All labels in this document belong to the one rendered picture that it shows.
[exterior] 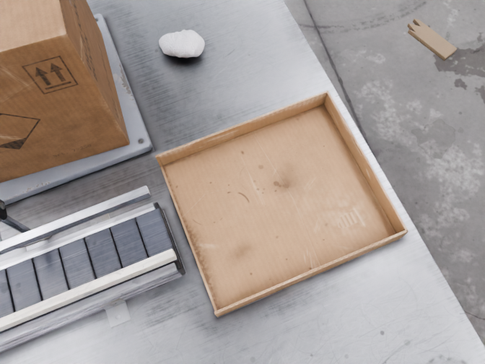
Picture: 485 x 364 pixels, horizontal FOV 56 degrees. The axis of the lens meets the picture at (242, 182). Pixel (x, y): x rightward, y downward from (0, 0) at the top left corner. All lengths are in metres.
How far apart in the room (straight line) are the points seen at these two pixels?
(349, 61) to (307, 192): 1.23
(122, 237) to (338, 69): 1.37
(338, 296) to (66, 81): 0.47
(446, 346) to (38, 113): 0.64
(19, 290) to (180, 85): 0.42
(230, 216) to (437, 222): 1.09
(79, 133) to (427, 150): 1.34
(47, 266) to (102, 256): 0.08
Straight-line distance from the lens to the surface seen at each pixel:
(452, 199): 1.74
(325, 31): 1.99
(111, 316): 0.72
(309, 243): 0.71
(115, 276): 0.64
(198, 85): 0.83
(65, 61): 0.59
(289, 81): 0.83
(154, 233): 0.67
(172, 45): 0.85
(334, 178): 0.74
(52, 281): 0.70
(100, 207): 0.62
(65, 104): 0.65
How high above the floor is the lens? 1.51
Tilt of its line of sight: 68 degrees down
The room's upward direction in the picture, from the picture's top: 4 degrees counter-clockwise
